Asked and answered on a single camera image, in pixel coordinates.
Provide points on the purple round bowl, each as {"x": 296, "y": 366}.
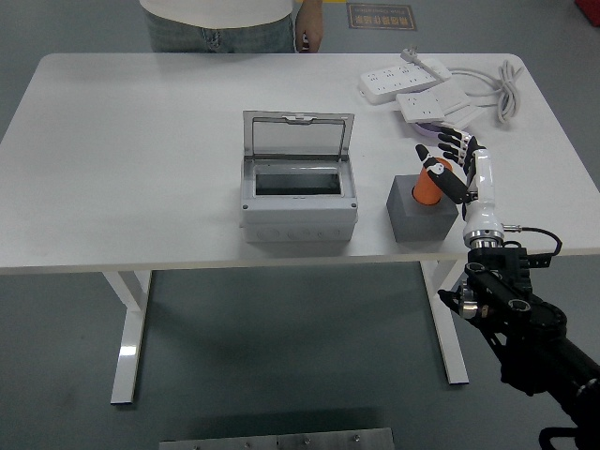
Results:
{"x": 429, "y": 131}

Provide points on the grey block with round hole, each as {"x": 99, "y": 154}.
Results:
{"x": 422, "y": 227}

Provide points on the grey metal plate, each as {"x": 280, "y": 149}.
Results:
{"x": 276, "y": 440}

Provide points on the brown floor sign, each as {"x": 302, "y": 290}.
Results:
{"x": 382, "y": 16}

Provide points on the white table leg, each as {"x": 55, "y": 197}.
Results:
{"x": 129, "y": 337}
{"x": 452, "y": 347}

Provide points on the person's left hand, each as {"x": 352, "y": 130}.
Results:
{"x": 310, "y": 28}

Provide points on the red object at floor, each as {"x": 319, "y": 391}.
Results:
{"x": 589, "y": 9}

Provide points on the white power strip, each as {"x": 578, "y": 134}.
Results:
{"x": 398, "y": 79}

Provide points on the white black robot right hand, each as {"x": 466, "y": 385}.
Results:
{"x": 485, "y": 187}

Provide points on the white switch panel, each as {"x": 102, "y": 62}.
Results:
{"x": 464, "y": 117}

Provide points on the orange cylindrical battery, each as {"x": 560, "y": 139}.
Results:
{"x": 424, "y": 192}

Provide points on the person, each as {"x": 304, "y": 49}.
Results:
{"x": 220, "y": 23}

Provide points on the grey electrical box clear lid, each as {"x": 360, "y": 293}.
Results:
{"x": 300, "y": 215}

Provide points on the white wall socket panel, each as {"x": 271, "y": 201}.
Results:
{"x": 422, "y": 107}

